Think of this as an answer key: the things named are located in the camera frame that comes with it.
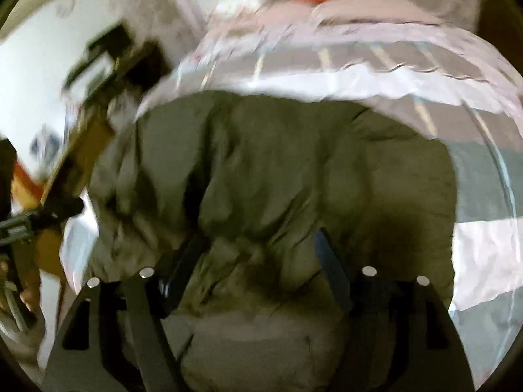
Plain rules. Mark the pink pillow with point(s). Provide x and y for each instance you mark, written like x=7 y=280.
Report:
x=347 y=11

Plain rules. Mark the dark framed wall picture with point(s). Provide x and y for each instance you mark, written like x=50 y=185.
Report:
x=112 y=43

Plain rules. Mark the wooden bedside furniture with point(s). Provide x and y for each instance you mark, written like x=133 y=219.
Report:
x=135 y=72

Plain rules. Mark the olive green large jacket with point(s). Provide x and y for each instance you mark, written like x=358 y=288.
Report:
x=251 y=179

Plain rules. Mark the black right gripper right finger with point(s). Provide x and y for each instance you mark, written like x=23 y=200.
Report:
x=399 y=335

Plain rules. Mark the pastel checked bed sheet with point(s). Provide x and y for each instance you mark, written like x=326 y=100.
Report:
x=443 y=82

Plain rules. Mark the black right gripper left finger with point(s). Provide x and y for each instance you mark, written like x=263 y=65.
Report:
x=112 y=338

